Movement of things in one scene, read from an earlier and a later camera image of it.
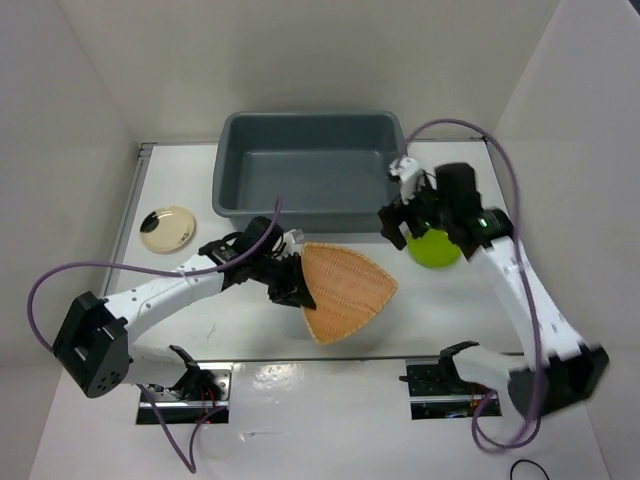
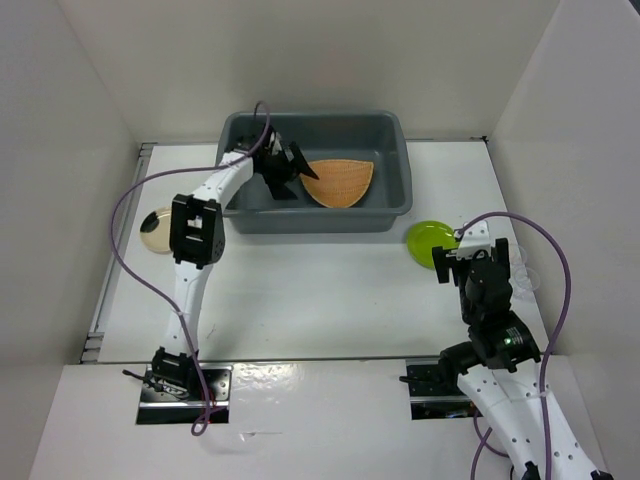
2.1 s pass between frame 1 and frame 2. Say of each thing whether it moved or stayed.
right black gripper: moved
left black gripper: moved
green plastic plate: stayed
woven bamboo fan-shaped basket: moved
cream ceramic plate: stayed
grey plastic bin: stayed
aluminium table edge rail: stayed
